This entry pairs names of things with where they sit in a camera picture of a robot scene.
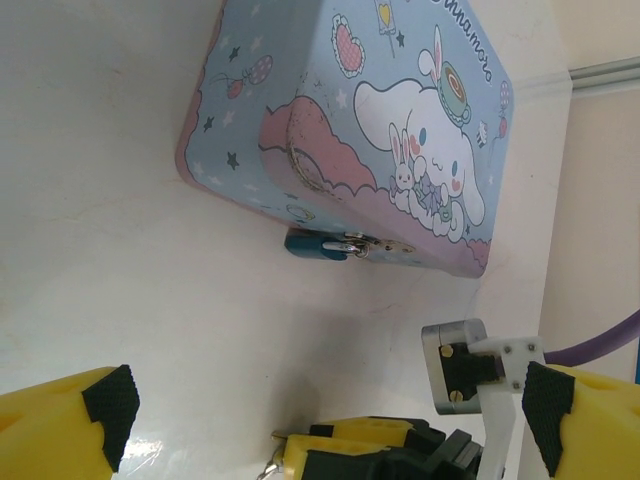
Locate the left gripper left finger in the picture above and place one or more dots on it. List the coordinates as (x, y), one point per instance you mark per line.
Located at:
(45, 425)

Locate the aluminium side rail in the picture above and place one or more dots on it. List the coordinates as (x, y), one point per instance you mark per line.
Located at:
(605, 72)

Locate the small blue padlock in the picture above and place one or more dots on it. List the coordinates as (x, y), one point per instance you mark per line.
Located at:
(307, 247)

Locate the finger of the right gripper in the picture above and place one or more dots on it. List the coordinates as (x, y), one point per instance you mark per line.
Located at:
(350, 465)
(370, 429)

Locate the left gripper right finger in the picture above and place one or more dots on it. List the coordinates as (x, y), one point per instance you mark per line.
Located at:
(595, 425)

